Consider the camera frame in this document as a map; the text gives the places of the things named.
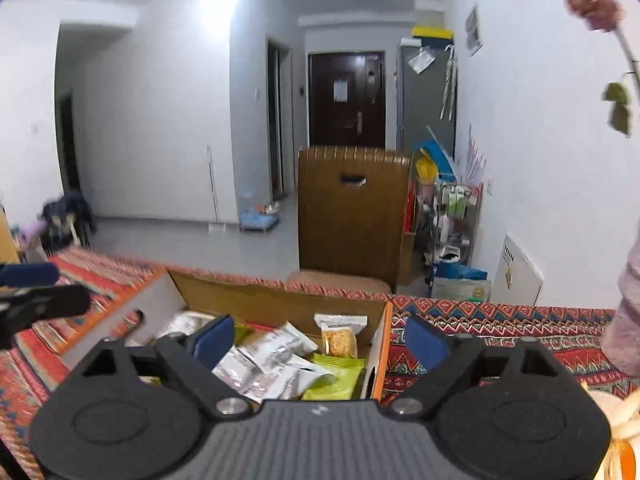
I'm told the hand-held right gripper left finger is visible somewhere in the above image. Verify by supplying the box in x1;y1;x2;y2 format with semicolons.
65;314;254;421

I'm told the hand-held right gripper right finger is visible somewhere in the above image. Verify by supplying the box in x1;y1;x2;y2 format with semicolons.
391;315;572;420

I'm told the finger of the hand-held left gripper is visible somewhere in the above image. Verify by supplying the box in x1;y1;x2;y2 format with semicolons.
0;261;61;289
0;285;92;334

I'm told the white red printed snack packet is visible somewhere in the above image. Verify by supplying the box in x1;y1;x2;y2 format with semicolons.
211;345;261;393
239;321;320;373
240;360;331;403

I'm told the silver snack packet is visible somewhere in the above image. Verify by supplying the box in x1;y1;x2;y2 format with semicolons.
155;310;216;341

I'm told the red orange cardboard box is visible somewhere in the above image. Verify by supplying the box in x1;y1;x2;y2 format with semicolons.
60;265;394;404

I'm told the yellow cracker snack packet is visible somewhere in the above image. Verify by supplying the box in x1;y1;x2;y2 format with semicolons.
314;313;368;359

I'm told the white green carton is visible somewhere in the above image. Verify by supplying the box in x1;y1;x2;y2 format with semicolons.
430;277;493;304

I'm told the dark blue clothing heap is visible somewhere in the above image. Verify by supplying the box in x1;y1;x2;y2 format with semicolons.
37;191;98;251

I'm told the blue carton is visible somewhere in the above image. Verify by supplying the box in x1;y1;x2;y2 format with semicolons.
432;260;488;281

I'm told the white flat heater panel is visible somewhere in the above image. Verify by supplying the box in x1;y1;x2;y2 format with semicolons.
494;233;544;303

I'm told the blue pet feeder stand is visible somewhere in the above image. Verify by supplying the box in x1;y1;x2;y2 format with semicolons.
239;200;282;233

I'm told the metal storage rack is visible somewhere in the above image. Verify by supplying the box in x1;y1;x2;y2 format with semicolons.
425;180;483;266

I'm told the brown wooden chair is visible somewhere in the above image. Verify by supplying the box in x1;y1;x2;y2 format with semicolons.
287;145;415;295

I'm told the yellow plastic bag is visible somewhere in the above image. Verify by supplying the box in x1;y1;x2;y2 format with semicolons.
415;155;440;186

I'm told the blue plastic sheet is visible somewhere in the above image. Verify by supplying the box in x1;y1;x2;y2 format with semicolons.
412;126;458;181

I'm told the pink ceramic vase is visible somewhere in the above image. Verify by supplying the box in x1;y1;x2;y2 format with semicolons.
600;240;640;378

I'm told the dark interior door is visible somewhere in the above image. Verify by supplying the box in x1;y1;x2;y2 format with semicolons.
266;37;293;206

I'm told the grey refrigerator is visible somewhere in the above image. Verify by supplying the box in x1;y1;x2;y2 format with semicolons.
396;40;457;153

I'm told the dark entrance door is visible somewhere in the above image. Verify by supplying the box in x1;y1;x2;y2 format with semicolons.
308;51;386;148

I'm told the white folded umbrella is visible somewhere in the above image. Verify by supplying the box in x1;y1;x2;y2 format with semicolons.
440;44;458;122

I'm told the clear plastic bag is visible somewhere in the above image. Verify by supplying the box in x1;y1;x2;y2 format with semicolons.
407;46;436;75

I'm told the yellow black box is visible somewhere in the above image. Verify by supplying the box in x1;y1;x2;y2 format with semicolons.
412;25;453;40

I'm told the white wall panel box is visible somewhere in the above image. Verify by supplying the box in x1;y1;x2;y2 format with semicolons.
464;4;483;57

